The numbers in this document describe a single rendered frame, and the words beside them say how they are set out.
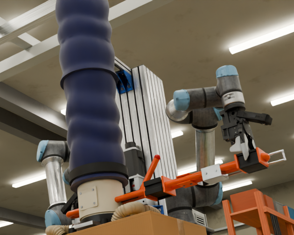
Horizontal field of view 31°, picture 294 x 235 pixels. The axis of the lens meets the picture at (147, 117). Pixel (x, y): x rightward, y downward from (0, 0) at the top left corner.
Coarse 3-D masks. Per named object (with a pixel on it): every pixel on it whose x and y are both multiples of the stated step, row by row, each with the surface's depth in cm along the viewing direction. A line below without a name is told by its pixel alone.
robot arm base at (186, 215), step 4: (172, 208) 242; (176, 208) 241; (180, 208) 241; (184, 208) 241; (188, 208) 242; (168, 212) 244; (172, 212) 242; (176, 212) 241; (180, 212) 240; (184, 212) 240; (188, 212) 241; (192, 212) 244; (172, 216) 241; (176, 216) 239; (180, 216) 239; (184, 216) 239; (188, 216) 240; (192, 216) 241; (184, 220) 238; (188, 220) 239; (192, 220) 239
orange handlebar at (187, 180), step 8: (224, 168) 175; (232, 168) 177; (176, 176) 183; (184, 176) 181; (192, 176) 180; (200, 176) 178; (168, 184) 183; (176, 184) 183; (184, 184) 182; (192, 184) 183; (136, 192) 189; (120, 200) 192; (128, 200) 195; (72, 216) 205
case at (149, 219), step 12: (132, 216) 165; (144, 216) 163; (156, 216) 165; (168, 216) 172; (96, 228) 171; (108, 228) 169; (120, 228) 166; (132, 228) 164; (144, 228) 162; (156, 228) 162; (168, 228) 169; (180, 228) 176; (192, 228) 185; (204, 228) 193
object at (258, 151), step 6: (252, 150) 170; (258, 150) 169; (234, 156) 172; (240, 156) 173; (252, 156) 170; (258, 156) 168; (240, 162) 172; (246, 162) 171; (252, 162) 170; (258, 162) 168; (264, 162) 170; (240, 168) 171; (246, 168) 172; (252, 168) 173; (258, 168) 173
